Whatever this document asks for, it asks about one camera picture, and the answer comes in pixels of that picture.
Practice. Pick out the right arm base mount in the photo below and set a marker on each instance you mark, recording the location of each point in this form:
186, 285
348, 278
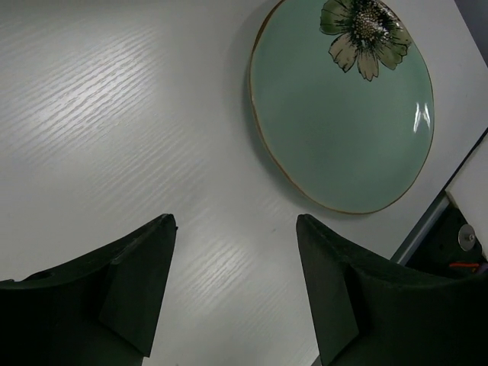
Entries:
449, 248

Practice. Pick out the mint green flower plate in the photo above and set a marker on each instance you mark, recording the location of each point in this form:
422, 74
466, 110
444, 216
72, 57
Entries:
343, 101

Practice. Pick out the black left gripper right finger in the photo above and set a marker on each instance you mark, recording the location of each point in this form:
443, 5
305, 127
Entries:
368, 310

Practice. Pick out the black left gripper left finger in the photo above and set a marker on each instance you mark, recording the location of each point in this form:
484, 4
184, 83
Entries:
101, 308

